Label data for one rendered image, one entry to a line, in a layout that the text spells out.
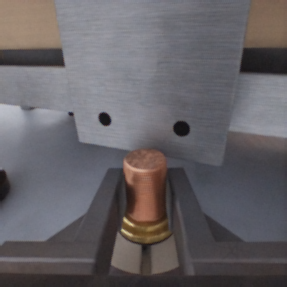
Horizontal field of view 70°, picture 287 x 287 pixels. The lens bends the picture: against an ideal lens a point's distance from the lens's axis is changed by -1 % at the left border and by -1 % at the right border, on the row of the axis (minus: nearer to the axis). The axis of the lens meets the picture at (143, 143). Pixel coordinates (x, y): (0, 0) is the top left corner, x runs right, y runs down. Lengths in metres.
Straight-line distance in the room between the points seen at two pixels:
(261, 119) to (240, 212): 0.14
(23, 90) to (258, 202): 0.33
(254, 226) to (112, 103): 0.22
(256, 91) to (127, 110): 0.10
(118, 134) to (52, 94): 0.12
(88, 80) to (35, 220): 0.20
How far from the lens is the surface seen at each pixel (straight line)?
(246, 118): 0.19
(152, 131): 0.15
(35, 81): 0.28
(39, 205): 0.32
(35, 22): 0.33
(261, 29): 0.23
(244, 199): 0.32
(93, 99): 0.16
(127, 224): 0.16
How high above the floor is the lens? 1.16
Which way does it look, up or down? 27 degrees up
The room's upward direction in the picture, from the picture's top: 179 degrees clockwise
